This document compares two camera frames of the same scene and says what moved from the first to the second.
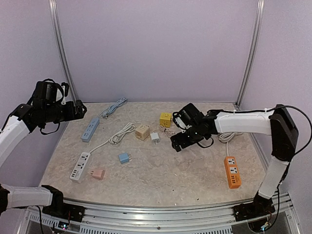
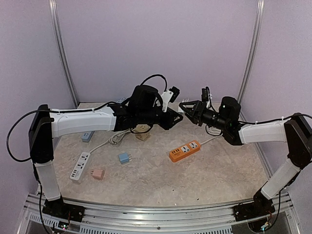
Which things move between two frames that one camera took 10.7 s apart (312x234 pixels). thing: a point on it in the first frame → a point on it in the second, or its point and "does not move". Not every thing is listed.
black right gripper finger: [177, 147] → [193, 116]
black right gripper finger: [179, 139] → [198, 105]
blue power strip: [90, 130] does not move
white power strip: [76, 175] does not move
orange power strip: [232, 171] → [186, 150]
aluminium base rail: [218, 219] does not move
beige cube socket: [142, 131] does not move
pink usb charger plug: [98, 173] does not move
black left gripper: [71, 114] → [168, 122]
